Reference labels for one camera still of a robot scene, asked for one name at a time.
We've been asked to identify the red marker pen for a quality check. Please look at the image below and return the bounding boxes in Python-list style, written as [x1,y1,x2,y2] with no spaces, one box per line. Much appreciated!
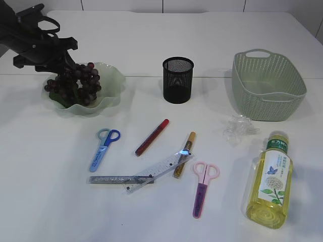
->
[135,118,170,157]

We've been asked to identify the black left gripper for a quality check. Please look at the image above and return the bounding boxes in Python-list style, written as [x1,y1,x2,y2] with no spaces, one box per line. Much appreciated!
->
[13,37,78,73]

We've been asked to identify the green wavy plastic plate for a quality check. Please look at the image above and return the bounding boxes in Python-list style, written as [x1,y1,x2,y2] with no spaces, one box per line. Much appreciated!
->
[41,62,126,115]

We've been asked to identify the clear plastic ruler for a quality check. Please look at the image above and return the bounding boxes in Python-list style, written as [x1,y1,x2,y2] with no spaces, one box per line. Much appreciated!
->
[123,149,194,195]

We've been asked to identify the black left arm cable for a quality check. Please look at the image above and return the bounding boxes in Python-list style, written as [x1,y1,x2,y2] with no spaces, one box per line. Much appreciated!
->
[15,4,61,38]

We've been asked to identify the pink purple scissors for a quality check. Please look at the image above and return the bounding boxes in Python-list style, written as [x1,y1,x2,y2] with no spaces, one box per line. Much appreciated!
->
[192,161,220,219]

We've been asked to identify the purple grape bunch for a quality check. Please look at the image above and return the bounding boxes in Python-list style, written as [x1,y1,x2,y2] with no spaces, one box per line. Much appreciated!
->
[43,62,102,108]

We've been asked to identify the blue scissors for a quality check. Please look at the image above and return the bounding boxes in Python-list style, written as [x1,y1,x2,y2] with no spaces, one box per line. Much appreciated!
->
[89,129,121,172]

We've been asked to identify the yellow tea bottle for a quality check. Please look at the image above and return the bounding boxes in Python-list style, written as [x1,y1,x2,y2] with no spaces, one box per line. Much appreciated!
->
[246,131,293,229]

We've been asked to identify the green woven plastic basket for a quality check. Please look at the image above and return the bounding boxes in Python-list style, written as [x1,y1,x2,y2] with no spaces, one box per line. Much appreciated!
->
[232,49,307,122]

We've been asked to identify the gold glitter pen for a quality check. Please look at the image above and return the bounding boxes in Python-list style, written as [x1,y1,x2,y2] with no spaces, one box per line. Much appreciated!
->
[173,132,196,179]

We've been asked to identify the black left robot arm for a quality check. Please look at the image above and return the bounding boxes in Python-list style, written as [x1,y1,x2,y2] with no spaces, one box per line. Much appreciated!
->
[1,1,78,75]

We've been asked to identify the black mesh pen holder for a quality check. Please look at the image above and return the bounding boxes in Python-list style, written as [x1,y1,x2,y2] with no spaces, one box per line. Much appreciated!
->
[163,56,194,104]

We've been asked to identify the clear plastic sheet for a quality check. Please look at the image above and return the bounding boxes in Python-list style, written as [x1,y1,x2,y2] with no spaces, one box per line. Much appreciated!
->
[223,115,260,147]

